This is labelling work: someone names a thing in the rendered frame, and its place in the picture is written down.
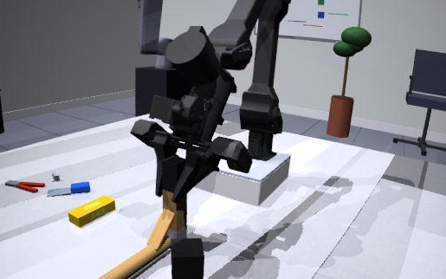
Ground long scraper with wooden handle and dark grey blade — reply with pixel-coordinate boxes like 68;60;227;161
97;156;188;279

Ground blue-handled scraper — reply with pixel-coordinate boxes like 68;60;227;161
47;182;90;197

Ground red-handled pliers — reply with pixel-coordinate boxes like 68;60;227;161
5;180;45;193

